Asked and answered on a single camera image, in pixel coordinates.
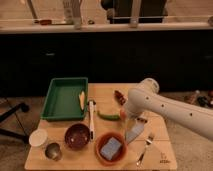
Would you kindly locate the small metal cup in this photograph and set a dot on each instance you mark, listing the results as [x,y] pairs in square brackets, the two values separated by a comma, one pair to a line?
[53,151]

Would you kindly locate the blue sponge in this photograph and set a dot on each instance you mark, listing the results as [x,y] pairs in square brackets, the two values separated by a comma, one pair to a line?
[110,148]

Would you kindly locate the dark purple bowl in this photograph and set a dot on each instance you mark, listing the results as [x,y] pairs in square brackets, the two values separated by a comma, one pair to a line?
[77,136]

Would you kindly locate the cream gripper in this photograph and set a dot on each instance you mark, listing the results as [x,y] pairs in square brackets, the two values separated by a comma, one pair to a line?
[129,123]

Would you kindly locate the orange peach fruit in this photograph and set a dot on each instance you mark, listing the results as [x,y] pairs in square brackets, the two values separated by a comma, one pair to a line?
[122,114]

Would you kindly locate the brown pine cone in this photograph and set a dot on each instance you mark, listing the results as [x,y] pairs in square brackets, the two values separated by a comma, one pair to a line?
[119,97]

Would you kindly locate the silver fork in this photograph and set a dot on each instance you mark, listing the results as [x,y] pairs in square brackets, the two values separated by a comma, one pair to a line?
[149,141]

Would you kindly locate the grey cloth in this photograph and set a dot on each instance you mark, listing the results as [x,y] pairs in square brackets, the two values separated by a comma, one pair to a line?
[134,132]

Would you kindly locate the white paper cup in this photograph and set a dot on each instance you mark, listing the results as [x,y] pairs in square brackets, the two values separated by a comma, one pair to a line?
[38,138]

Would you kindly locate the orange terracotta bowl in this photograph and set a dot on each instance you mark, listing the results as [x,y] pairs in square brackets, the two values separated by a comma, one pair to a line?
[102,140]

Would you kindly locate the green plastic tray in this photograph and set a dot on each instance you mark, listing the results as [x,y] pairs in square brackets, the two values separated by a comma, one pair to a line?
[62,101]

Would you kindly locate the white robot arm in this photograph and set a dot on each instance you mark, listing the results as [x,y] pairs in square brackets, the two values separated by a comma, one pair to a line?
[144,97]

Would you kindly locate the brown and white block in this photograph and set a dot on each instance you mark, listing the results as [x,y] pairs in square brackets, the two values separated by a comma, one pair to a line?
[144,120]

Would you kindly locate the white handled knife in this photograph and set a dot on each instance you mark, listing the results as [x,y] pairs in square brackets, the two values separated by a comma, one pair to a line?
[91,104]

